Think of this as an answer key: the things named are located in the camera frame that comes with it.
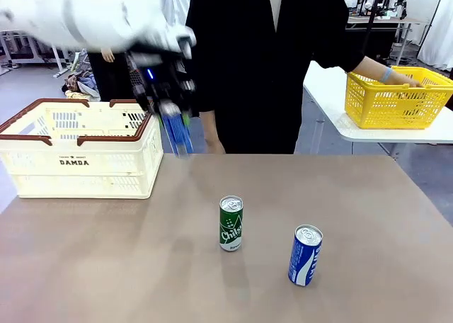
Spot person's right forearm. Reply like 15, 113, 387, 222
200, 110, 222, 143

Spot brown-topped background desk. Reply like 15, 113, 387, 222
345, 16, 431, 66

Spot green Chilsung drink can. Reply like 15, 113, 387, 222
219, 195, 244, 252

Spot pile of mixed clothes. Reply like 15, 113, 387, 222
62, 52, 102, 103

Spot black stand pole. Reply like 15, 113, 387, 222
360, 0, 390, 61

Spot person's right hand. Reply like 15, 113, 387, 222
205, 137, 227, 155

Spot thin black slanted pole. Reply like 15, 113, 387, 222
420, 0, 447, 45

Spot white side table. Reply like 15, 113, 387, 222
303, 59, 453, 157

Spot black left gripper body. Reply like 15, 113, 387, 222
125, 41, 197, 118

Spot white curtain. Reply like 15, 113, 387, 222
417, 0, 453, 71

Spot cream folding basket brown rim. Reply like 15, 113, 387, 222
0, 98, 165, 200

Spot mannequin white shirt grey shorts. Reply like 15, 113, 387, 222
157, 0, 194, 30

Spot yellow plastic basket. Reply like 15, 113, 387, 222
345, 66, 453, 130

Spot person's left forearm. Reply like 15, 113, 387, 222
352, 55, 408, 86

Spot mannequin grey top black skirt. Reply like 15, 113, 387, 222
86, 46, 137, 103

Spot white-framed background desk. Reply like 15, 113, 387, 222
0, 30, 71, 79

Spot person's black-clad torso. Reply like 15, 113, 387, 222
185, 0, 365, 155

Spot person's left hand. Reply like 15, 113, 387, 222
389, 71, 424, 89

